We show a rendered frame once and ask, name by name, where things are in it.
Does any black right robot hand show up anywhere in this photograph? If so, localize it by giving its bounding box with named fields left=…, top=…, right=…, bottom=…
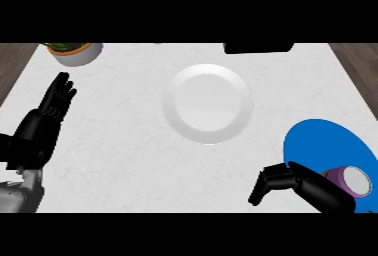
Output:
left=246, top=160, right=357, bottom=214

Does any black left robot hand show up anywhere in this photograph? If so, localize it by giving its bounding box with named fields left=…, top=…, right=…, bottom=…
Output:
left=0, top=71, right=78, bottom=171

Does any purple can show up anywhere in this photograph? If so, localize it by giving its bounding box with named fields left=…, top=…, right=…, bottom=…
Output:
left=322, top=165, right=372, bottom=199

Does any blue round plate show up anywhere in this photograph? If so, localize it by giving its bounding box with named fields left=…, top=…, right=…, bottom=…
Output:
left=282, top=118, right=378, bottom=214

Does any white oval plate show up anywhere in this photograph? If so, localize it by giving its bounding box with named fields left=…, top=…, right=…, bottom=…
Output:
left=161, top=63, right=255, bottom=146

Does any potted plant in white pot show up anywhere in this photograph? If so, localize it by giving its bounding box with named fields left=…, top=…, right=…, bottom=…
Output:
left=40, top=42, right=105, bottom=68

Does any black appliance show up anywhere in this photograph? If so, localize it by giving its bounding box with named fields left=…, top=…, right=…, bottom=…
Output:
left=223, top=42, right=295, bottom=55

